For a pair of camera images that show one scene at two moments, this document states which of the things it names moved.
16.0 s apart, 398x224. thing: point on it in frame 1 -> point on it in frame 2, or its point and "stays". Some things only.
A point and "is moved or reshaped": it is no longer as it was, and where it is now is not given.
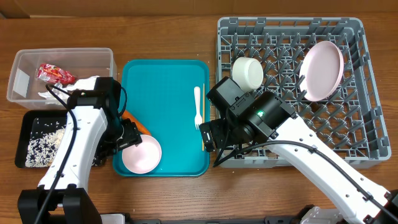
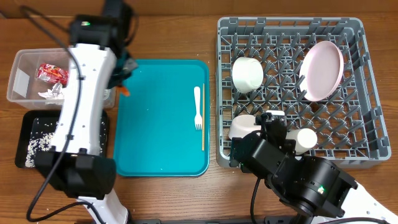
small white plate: (247, 73) stays
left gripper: (132, 137) -> (129, 65)
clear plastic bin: (44, 79) stays
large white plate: (321, 70) stays
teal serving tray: (171, 99) stays
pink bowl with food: (145, 157) is moved or reshaped
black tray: (40, 135) stays
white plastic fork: (198, 119) stays
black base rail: (278, 221) stays
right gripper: (220, 140) -> (285, 140)
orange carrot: (142, 129) -> (125, 91)
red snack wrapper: (53, 74) stays
